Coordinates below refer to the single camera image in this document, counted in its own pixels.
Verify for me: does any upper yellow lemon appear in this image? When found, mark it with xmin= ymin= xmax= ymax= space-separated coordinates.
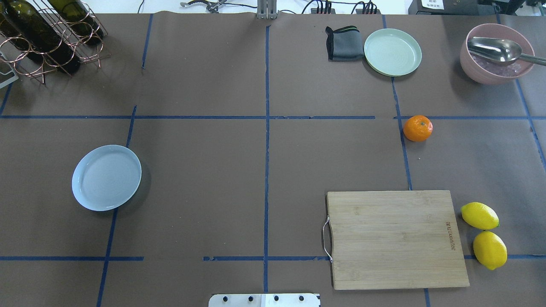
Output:
xmin=461 ymin=202 xmax=500 ymax=231

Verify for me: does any copper wire bottle rack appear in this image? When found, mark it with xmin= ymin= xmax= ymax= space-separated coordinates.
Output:
xmin=1 ymin=0 xmax=112 ymax=84

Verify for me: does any rear green wine bottle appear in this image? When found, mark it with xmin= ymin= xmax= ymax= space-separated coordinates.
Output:
xmin=48 ymin=0 xmax=104 ymax=46

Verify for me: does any green wine bottle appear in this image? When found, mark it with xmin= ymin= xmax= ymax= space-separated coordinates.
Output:
xmin=48 ymin=0 xmax=104 ymax=46
xmin=0 ymin=14 xmax=32 ymax=52
xmin=1 ymin=0 xmax=81 ymax=75

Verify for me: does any orange fruit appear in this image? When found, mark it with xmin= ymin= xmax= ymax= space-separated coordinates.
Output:
xmin=402 ymin=115 xmax=433 ymax=142

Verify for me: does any white central pillar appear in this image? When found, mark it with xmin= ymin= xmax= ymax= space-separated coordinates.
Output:
xmin=208 ymin=293 xmax=321 ymax=307

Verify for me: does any yellow lemon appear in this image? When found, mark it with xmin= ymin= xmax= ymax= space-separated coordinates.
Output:
xmin=472 ymin=231 xmax=508 ymax=270
xmin=461 ymin=202 xmax=500 ymax=231

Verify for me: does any metal scoop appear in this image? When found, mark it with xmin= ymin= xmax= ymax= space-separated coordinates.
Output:
xmin=467 ymin=37 xmax=546 ymax=66

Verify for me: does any lower yellow lemon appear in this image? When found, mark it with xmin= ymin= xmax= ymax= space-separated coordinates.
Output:
xmin=472 ymin=231 xmax=508 ymax=270

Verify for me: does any aluminium frame post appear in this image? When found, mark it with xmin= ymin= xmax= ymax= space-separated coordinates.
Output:
xmin=257 ymin=0 xmax=279 ymax=20

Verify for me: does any dark folded cloth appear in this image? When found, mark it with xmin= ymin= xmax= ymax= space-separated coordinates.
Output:
xmin=325 ymin=26 xmax=365 ymax=62

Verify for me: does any wooden cutting board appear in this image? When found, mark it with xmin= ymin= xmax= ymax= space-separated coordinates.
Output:
xmin=325 ymin=190 xmax=470 ymax=291

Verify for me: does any front green wine bottle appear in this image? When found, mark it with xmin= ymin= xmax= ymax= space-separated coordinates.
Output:
xmin=0 ymin=14 xmax=32 ymax=52

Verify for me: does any middle green wine bottle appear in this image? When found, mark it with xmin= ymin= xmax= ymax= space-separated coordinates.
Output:
xmin=1 ymin=0 xmax=81 ymax=75

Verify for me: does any light blue plate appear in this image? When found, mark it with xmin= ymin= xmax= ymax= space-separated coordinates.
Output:
xmin=71 ymin=145 xmax=142 ymax=211

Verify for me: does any green plate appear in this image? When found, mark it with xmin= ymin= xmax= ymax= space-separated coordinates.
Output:
xmin=363 ymin=29 xmax=422 ymax=77

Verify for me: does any pink bowl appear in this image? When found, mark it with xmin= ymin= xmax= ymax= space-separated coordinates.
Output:
xmin=459 ymin=23 xmax=536 ymax=85

